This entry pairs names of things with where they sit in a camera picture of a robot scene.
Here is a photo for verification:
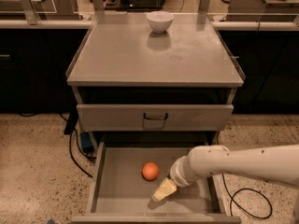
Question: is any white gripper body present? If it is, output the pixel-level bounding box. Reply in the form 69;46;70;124
169;156;196;188

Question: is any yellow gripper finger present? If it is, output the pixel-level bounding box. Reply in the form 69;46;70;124
151;178;177;202

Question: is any orange fruit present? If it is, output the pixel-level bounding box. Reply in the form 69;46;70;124
141;162;159;181

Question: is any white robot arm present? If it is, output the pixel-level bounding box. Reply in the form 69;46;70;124
152;145;299;202

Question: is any open grey middle drawer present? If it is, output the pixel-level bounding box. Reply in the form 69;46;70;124
71;142;241;224

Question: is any grey metal drawer cabinet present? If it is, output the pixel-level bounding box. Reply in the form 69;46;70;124
67;13;245;144

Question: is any closed grey top drawer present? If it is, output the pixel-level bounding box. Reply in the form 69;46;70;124
77;105;234;132

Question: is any blue power adapter box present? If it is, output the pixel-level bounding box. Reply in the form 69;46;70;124
80;133;94;153

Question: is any white ceramic bowl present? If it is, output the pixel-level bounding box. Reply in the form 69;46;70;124
147;11;174;33

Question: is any grey background table right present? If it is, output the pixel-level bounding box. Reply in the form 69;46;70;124
226;0;299;22

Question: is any grey background table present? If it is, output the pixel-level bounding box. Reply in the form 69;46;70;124
0;0;80;21
226;0;299;22

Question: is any grey background table left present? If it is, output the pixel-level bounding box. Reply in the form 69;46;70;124
0;0;80;21

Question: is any black cable right floor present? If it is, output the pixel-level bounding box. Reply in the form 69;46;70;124
221;174;274;220

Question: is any black cable floor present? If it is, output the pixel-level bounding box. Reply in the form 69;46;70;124
221;174;274;220
18;111;98;179

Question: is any black cable left floor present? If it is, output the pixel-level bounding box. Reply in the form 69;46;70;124
18;111;98;179

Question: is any white horizontal rail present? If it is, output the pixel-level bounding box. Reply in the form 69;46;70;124
0;20;299;32

